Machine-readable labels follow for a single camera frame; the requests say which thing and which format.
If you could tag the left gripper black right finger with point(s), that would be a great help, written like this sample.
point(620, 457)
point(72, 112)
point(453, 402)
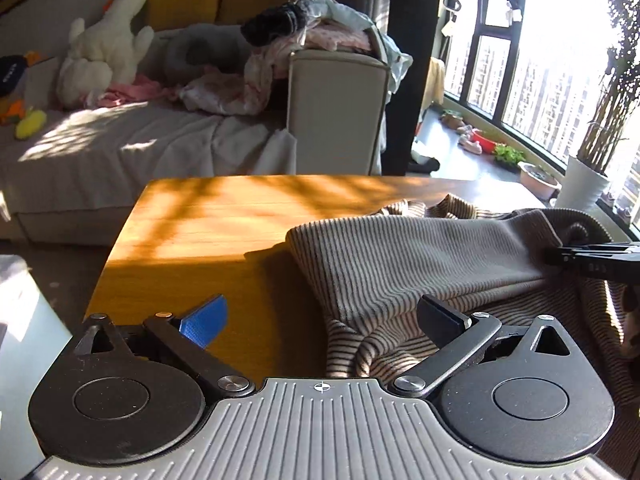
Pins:
point(522, 394)

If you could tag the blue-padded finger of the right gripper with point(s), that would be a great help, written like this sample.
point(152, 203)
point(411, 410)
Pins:
point(598, 247)

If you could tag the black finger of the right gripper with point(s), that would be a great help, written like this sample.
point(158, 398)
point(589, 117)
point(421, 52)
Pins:
point(596, 263)

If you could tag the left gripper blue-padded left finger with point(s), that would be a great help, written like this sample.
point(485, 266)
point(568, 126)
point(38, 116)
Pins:
point(120, 394)

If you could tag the striped grey brown sweater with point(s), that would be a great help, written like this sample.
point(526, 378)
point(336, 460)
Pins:
point(369, 273)

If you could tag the pile of clothes on sofa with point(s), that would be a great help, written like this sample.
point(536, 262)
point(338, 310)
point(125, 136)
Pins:
point(230, 69)

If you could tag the potted bamboo plant white pot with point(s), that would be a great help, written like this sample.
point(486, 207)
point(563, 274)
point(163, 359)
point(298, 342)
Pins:
point(585, 176)

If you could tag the pink bowl planter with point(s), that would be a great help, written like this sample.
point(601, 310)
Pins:
point(538, 182)

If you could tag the small green plant tray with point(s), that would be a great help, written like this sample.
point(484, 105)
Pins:
point(507, 157)

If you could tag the red dish on floor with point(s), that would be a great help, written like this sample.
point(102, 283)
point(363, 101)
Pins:
point(486, 143)

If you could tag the beige sofa with grey cover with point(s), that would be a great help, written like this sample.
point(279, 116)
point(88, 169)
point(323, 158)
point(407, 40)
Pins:
point(76, 180)

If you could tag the yellow plush toy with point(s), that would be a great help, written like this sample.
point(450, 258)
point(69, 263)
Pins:
point(30, 124)

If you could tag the white standing garment steamer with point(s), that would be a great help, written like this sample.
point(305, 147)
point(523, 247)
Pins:
point(448, 11)

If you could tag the dark pillar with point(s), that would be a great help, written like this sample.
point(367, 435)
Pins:
point(412, 25)

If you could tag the white plush toy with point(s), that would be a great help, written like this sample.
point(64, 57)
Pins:
point(103, 54)

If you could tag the yellow sofa cushion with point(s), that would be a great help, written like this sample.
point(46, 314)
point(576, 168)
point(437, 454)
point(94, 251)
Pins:
point(175, 14)

